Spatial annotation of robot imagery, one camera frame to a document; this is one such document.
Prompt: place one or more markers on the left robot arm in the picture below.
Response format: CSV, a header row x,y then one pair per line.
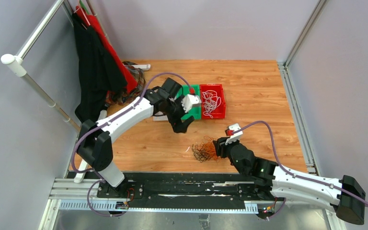
x,y
95,140

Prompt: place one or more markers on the green plastic bin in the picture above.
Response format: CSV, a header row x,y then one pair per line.
x,y
195,111

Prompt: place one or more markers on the silver clothes rack pole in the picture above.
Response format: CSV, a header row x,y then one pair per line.
x,y
47,52

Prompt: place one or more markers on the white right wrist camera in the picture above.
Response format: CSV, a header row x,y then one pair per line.
x,y
234,133

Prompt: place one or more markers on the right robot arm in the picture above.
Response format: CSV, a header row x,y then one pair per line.
x,y
343,196

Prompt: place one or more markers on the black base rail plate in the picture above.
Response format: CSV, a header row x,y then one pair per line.
x,y
180,190

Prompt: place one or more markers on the red garment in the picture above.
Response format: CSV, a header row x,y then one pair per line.
x,y
92,21

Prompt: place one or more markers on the black garment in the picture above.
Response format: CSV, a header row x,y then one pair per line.
x,y
98,72

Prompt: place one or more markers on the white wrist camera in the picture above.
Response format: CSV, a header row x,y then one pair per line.
x,y
234,133
189,102

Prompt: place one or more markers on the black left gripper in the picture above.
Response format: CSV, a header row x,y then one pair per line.
x,y
182,127

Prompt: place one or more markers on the white plastic bin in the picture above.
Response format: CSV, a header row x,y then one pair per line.
x,y
160,118

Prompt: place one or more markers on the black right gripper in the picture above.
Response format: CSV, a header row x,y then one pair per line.
x,y
221,146

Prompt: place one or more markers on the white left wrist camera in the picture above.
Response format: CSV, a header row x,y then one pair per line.
x,y
189,102

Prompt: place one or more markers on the red plastic bin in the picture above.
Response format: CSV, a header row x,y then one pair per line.
x,y
213,104

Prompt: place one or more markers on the aluminium frame rail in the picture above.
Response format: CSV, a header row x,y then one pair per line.
x,y
310,70

